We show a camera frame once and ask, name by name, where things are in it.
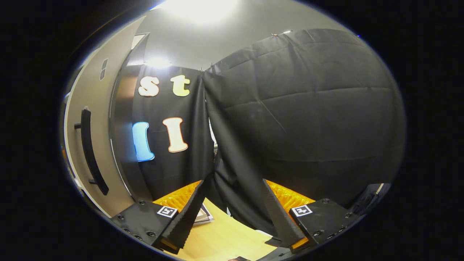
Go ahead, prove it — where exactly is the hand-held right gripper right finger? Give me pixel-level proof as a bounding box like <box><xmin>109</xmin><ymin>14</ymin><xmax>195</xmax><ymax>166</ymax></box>
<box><xmin>261</xmin><ymin>178</ymin><xmax>365</xmax><ymax>254</ymax></box>

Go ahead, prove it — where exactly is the stack of booklets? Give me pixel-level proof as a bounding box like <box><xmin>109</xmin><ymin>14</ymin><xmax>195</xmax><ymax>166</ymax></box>
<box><xmin>194</xmin><ymin>204</ymin><xmax>214</xmax><ymax>224</ymax></box>

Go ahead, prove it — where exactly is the white cabinet door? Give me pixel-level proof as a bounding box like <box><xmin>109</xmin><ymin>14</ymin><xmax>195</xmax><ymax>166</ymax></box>
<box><xmin>62</xmin><ymin>16</ymin><xmax>147</xmax><ymax>218</ymax></box>

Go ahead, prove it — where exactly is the black backdrop cloth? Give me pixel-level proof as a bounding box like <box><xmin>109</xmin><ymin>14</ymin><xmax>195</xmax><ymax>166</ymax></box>
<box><xmin>202</xmin><ymin>28</ymin><xmax>406</xmax><ymax>238</ymax></box>
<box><xmin>131</xmin><ymin>65</ymin><xmax>218</xmax><ymax>211</ymax></box>

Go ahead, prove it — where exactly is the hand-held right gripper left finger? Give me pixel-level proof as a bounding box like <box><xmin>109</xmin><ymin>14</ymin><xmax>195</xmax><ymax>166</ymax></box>
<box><xmin>108</xmin><ymin>180</ymin><xmax>206</xmax><ymax>252</ymax></box>

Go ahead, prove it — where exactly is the white and grey cabinet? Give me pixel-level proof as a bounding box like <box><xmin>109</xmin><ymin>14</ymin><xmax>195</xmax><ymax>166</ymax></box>
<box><xmin>109</xmin><ymin>32</ymin><xmax>154</xmax><ymax>203</ymax></box>

